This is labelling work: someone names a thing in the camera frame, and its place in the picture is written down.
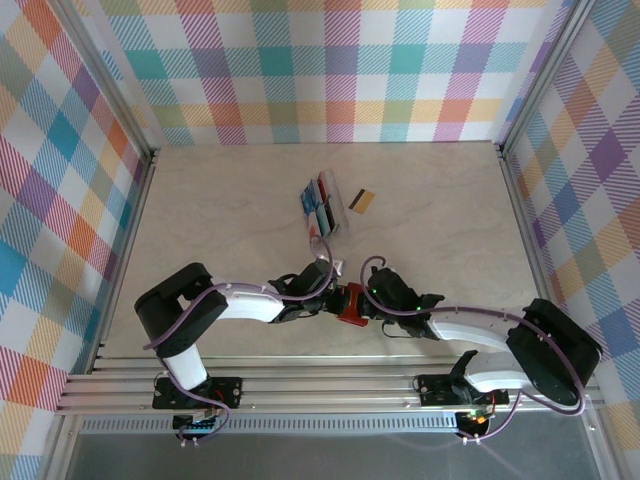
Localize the red leather card holder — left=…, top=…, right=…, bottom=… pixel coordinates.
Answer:
left=336, top=282, right=374, bottom=329

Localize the clear acrylic card stand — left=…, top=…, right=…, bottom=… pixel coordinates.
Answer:
left=298, top=169, right=354, bottom=239

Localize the blue VIP card stack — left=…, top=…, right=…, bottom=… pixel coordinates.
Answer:
left=299, top=183, right=321, bottom=214

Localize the gold card with black stripe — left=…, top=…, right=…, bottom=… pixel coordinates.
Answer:
left=348, top=188, right=379, bottom=216

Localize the small circuit board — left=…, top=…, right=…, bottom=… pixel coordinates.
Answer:
left=457, top=408, right=495, bottom=440
left=172, top=410, right=222, bottom=442

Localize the right wrist black cable loop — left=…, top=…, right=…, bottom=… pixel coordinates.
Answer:
left=382, top=319, right=416, bottom=342

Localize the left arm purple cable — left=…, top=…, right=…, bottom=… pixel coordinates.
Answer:
left=142, top=234, right=335, bottom=444

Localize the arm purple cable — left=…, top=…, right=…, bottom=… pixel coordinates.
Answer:
left=142, top=234, right=335, bottom=444
left=359, top=255, right=587, bottom=444

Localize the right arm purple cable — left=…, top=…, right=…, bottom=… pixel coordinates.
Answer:
left=359, top=255, right=587, bottom=444

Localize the aluminium front rail assembly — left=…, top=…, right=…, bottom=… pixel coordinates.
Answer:
left=53, top=358, right=607, bottom=416

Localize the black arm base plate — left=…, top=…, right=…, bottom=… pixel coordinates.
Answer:
left=152, top=375, right=245, bottom=411
left=418, top=372, right=510, bottom=407

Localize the perforated metal cable tray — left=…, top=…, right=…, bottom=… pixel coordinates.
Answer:
left=79, top=417, right=461, bottom=435

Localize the aluminium side rail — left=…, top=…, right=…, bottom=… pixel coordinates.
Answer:
left=88, top=149, right=159, bottom=374
left=497, top=144, right=571, bottom=371

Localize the aluminium frame leg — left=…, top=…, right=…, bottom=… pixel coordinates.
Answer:
left=42, top=414, right=84, bottom=480
left=582, top=409, right=619, bottom=480

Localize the aluminium corner post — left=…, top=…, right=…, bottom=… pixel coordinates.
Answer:
left=47, top=0, right=157, bottom=166
left=497, top=0, right=599, bottom=157

